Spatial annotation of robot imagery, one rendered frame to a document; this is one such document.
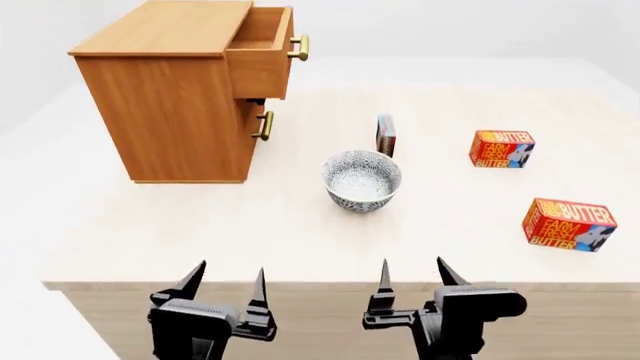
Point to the open wooden drawer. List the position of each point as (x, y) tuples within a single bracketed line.
[(260, 71)]

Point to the wooden cabinet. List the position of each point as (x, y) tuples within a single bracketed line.
[(165, 101)]

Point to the chocolate pudding box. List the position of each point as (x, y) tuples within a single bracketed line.
[(386, 135)]

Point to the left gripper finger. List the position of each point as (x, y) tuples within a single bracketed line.
[(186, 283), (258, 307)]

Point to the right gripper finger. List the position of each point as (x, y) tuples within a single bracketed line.
[(450, 275), (384, 288)]

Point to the closed wooden drawer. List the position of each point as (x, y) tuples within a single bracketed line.
[(248, 150)]

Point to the red butter box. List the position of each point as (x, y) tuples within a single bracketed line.
[(567, 225), (501, 149)]

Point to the patterned white grey bowl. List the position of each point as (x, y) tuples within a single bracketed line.
[(361, 180)]

